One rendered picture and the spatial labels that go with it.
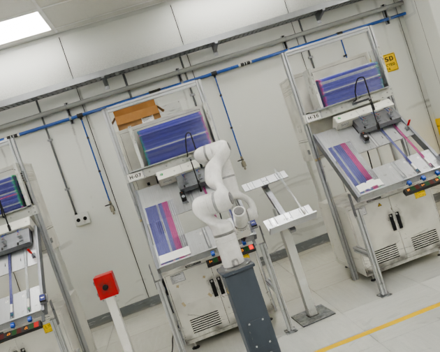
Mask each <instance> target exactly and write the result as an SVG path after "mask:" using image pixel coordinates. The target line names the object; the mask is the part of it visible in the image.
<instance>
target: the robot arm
mask: <svg viewBox="0 0 440 352"><path fill-rule="evenodd" d="M230 153H231V148H230V145H229V143H228V142H226V141H225V140H219V141H216V142H213V143H210V144H208V145H204V146H202V147H199V148H198V149H196V150H195V152H194V158H195V160H196V161H197V162H198V163H200V164H202V165H206V166H205V182H206V184H207V185H208V187H209V188H211V189H213V190H215V191H214V192H211V193H208V194H205V195H202V196H199V197H197V198H195V199H194V201H193V202H192V210H193V213H194V214H195V216H196V217H198V218H199V219H200V220H201V221H203V222H204V223H206V224H207V225H208V226H209V227H210V229H211V231H212V234H213V237H214V241H215V243H216V245H217V249H218V251H219V255H220V257H221V261H222V263H223V265H221V267H220V268H219V269H218V271H219V272H220V273H225V272H232V271H234V270H238V269H240V268H242V267H244V266H246V265H248V264H250V262H251V259H250V258H244V257H243V255H242V251H241V248H240V245H239V242H238V239H241V240H242V241H243V242H245V240H246V237H247V236H249V235H250V234H251V231H250V227H249V224H248V223H247V222H248V221H252V220H254V219H257V218H258V211H257V209H256V205H255V203H254V201H253V200H252V199H251V198H250V197H249V196H248V195H246V194H244V193H242V192H241V191H240V190H239V188H238V185H237V180H236V178H235V173H234V170H233V167H232V164H231V162H230V159H229V157H230ZM235 199H239V200H243V201H245V202H246V203H247V205H248V206H249V208H248V209H245V208H244V207H243V206H237V207H234V208H233V211H232V213H233V220H234V224H235V227H233V225H232V223H231V221H229V220H226V219H219V218H217V217H215V216H214V214H218V213H222V212H225V211H228V210H229V209H231V208H232V207H233V205H234V200H235Z"/></svg>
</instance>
